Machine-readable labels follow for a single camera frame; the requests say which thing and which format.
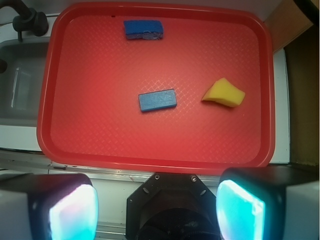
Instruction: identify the red plastic tray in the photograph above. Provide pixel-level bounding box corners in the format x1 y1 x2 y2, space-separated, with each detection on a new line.
37 2 275 176

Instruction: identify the grey toy sink basin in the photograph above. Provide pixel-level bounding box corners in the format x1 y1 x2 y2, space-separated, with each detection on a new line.
0 37 50 127

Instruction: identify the yellow sponge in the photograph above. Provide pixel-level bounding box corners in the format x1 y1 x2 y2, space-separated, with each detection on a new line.
201 77 246 108

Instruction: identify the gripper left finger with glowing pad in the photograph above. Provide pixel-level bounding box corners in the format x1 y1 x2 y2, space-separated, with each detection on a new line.
0 173 99 240

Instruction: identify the grey toy faucet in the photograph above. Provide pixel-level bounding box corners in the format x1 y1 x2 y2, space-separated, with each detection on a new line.
0 0 49 42

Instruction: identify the blue rectangular block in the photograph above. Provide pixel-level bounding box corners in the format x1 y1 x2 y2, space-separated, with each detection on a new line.
138 89 177 112

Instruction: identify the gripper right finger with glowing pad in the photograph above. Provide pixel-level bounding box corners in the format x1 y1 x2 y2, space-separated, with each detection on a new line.
216 166 320 240

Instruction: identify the blue sponge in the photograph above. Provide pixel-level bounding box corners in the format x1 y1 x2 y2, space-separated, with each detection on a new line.
123 20 164 40

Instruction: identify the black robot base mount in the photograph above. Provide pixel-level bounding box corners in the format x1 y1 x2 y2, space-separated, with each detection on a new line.
125 172 222 240

